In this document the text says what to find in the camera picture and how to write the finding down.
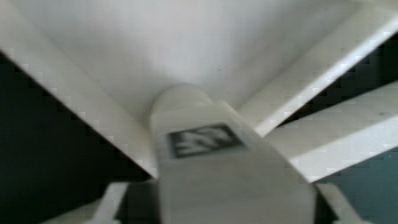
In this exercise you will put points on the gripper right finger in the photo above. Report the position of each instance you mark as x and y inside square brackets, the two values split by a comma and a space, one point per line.
[339, 205]

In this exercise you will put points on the white square table top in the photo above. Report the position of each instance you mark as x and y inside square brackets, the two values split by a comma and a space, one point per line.
[261, 50]

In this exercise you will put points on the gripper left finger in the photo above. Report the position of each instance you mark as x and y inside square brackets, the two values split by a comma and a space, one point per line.
[97, 212]

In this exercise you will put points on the white U-shaped fence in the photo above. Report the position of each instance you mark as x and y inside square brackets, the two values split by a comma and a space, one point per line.
[341, 135]

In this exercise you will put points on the white table leg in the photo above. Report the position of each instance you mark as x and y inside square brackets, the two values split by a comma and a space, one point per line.
[227, 182]

